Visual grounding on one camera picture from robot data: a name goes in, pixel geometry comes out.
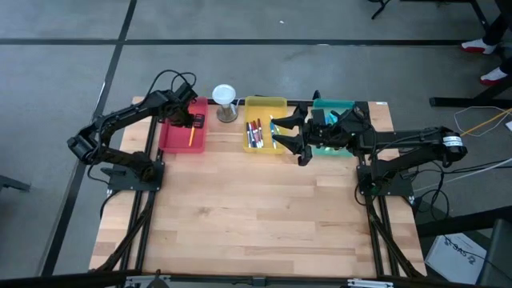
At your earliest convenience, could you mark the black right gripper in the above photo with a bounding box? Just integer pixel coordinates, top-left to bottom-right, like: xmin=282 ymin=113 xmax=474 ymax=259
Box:
xmin=270 ymin=102 xmax=370 ymax=167

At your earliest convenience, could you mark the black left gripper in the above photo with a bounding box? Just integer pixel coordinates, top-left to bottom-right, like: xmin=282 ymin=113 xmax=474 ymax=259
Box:
xmin=164 ymin=90 xmax=206 ymax=130

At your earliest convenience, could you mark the pink plastic bin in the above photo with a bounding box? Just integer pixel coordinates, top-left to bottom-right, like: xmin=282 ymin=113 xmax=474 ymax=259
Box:
xmin=158 ymin=95 xmax=209 ymax=154

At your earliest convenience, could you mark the yellow plastic bin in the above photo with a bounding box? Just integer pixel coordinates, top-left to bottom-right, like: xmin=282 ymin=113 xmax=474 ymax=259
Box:
xmin=242 ymin=95 xmax=289 ymax=155

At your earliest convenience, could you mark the white mushroom table lamp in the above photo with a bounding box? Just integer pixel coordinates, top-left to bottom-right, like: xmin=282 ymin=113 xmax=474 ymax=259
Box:
xmin=211 ymin=83 xmax=240 ymax=124

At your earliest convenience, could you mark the teal plastic bin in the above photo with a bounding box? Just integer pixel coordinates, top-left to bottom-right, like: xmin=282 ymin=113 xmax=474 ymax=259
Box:
xmin=310 ymin=98 xmax=365 ymax=159

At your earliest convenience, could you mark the black table leg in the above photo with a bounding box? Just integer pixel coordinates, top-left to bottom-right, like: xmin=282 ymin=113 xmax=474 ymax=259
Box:
xmin=367 ymin=0 xmax=492 ymax=32
xmin=430 ymin=75 xmax=512 ymax=109

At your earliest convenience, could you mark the black floor beam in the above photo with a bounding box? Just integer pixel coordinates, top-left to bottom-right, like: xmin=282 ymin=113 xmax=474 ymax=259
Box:
xmin=415 ymin=206 xmax=512 ymax=239

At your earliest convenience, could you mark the black furniture foot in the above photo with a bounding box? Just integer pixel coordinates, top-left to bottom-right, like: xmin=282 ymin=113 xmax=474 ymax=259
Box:
xmin=0 ymin=174 xmax=32 ymax=193

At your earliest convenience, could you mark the white printed paper sheet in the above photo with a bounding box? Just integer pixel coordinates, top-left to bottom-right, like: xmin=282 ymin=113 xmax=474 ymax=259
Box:
xmin=424 ymin=233 xmax=488 ymax=286

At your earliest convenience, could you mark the person's shoe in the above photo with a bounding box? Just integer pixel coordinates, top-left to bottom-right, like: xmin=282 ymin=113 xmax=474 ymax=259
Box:
xmin=459 ymin=38 xmax=499 ymax=55
xmin=479 ymin=66 xmax=511 ymax=86

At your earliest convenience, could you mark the black chair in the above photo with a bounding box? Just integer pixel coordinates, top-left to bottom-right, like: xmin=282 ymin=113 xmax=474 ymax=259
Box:
xmin=478 ymin=218 xmax=512 ymax=288

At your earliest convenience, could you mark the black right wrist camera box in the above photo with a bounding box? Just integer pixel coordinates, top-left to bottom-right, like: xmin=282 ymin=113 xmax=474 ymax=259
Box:
xmin=311 ymin=107 xmax=327 ymax=126

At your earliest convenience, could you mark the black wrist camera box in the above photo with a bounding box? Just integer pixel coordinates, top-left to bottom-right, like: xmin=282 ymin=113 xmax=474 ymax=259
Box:
xmin=175 ymin=82 xmax=199 ymax=103
xmin=311 ymin=107 xmax=327 ymax=126

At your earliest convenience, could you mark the black aluminium frame rail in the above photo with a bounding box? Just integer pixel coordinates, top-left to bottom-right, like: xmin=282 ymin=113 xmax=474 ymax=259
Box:
xmin=367 ymin=207 xmax=426 ymax=278
xmin=94 ymin=199 xmax=155 ymax=274
xmin=134 ymin=147 xmax=163 ymax=271
xmin=118 ymin=115 xmax=159 ymax=273
xmin=366 ymin=102 xmax=401 ymax=278
xmin=206 ymin=98 xmax=317 ymax=107
xmin=358 ymin=102 xmax=386 ymax=278
xmin=0 ymin=270 xmax=512 ymax=288

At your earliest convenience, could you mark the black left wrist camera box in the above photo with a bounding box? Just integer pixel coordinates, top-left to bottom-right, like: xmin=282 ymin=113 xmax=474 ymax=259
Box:
xmin=175 ymin=82 xmax=199 ymax=103

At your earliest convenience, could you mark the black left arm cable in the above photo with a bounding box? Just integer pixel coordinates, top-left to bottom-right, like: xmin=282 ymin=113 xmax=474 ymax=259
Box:
xmin=143 ymin=69 xmax=198 ymax=105

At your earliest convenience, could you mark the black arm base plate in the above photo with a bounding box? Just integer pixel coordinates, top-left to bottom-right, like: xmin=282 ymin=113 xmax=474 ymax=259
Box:
xmin=106 ymin=159 xmax=166 ymax=192
xmin=356 ymin=163 xmax=415 ymax=197

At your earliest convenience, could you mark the black floor cable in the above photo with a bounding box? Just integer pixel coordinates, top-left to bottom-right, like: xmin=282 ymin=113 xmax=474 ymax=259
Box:
xmin=415 ymin=159 xmax=512 ymax=222

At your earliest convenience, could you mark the white metal bracket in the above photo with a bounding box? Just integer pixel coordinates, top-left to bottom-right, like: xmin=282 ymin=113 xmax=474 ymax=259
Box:
xmin=346 ymin=278 xmax=395 ymax=288
xmin=123 ymin=274 xmax=171 ymax=288

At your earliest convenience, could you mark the white floor cable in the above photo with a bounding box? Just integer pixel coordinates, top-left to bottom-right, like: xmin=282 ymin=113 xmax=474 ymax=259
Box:
xmin=454 ymin=106 xmax=512 ymax=138

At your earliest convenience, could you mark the gray floor cable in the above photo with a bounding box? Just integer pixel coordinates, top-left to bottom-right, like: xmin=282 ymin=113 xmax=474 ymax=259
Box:
xmin=411 ymin=158 xmax=512 ymax=189

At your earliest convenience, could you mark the yellow hanging cable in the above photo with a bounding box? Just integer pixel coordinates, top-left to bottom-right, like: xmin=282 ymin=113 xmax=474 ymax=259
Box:
xmin=459 ymin=107 xmax=512 ymax=137

